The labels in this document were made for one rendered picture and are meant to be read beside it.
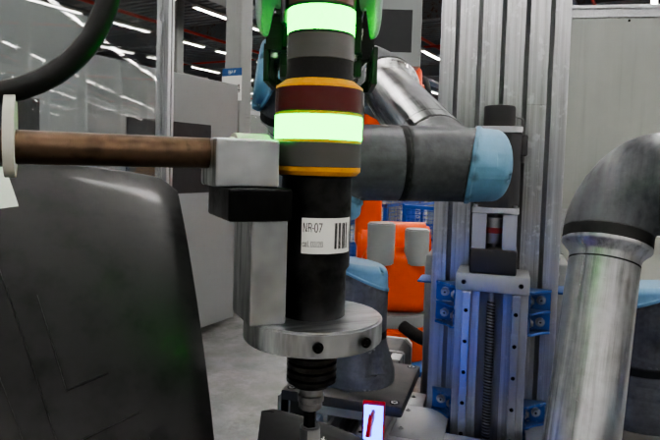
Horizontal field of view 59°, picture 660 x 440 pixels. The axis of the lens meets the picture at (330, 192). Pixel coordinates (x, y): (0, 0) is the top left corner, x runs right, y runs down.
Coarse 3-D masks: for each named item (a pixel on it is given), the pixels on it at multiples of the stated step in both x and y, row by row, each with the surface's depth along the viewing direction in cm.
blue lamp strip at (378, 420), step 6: (366, 408) 65; (372, 408) 64; (378, 408) 64; (366, 414) 65; (378, 414) 64; (366, 420) 65; (378, 420) 64; (372, 426) 64; (378, 426) 64; (372, 432) 65; (378, 432) 64; (366, 438) 65; (372, 438) 65; (378, 438) 64
